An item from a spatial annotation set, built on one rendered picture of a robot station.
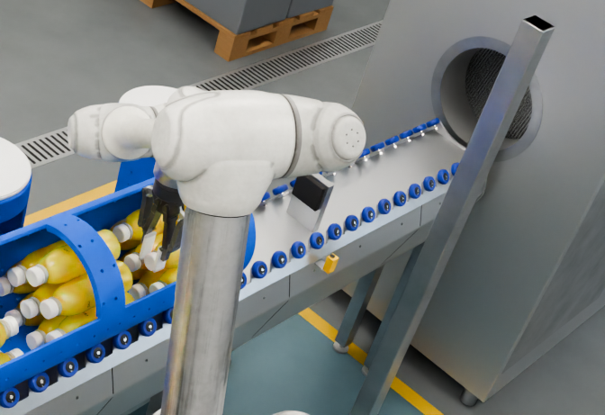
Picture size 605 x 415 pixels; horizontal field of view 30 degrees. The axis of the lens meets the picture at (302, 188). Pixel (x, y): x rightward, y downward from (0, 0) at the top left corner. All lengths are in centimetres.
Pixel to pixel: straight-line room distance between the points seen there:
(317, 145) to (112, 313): 79
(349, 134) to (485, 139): 111
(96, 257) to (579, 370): 265
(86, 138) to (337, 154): 63
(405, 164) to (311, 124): 177
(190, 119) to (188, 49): 398
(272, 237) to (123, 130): 94
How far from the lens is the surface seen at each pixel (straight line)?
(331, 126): 169
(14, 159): 283
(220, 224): 170
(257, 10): 556
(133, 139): 209
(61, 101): 499
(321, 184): 295
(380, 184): 332
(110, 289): 231
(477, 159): 281
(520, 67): 269
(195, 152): 163
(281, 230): 300
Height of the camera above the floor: 269
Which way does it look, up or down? 34 degrees down
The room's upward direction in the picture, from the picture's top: 19 degrees clockwise
